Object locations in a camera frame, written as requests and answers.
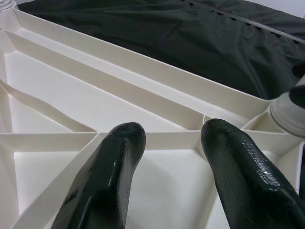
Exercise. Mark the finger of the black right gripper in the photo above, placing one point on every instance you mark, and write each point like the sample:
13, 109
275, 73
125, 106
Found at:
300, 69
299, 96

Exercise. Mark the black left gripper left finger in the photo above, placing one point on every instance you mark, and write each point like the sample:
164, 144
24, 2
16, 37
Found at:
102, 181

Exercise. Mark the white plastic table top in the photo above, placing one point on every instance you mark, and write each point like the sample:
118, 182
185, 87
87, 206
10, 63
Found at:
71, 95

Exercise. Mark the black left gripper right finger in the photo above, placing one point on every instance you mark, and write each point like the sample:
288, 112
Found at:
250, 179

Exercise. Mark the black table cloth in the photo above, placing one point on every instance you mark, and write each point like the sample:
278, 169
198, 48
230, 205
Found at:
166, 35

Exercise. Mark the white plastic table leg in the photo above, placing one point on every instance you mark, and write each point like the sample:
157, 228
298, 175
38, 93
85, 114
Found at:
286, 112
6, 3

